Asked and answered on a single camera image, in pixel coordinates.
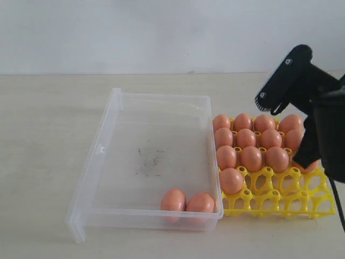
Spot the clear plastic storage box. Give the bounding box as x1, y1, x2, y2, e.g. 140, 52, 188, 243
66, 88, 224, 243

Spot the brown egg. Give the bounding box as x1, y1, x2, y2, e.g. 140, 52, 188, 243
212, 114, 231, 133
214, 127, 233, 150
219, 168, 244, 195
254, 114, 276, 133
292, 160, 319, 174
216, 146, 237, 171
240, 146, 263, 172
265, 146, 289, 173
278, 114, 303, 134
233, 113, 253, 132
160, 189, 187, 211
284, 129, 303, 152
236, 128, 257, 149
260, 129, 282, 149
186, 193, 215, 213

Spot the yellow plastic egg tray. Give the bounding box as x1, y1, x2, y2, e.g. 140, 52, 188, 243
217, 115, 337, 220

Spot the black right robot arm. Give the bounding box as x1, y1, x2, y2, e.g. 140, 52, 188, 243
293, 65, 344, 183

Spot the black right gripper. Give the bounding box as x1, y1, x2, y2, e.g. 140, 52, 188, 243
289, 64, 341, 169

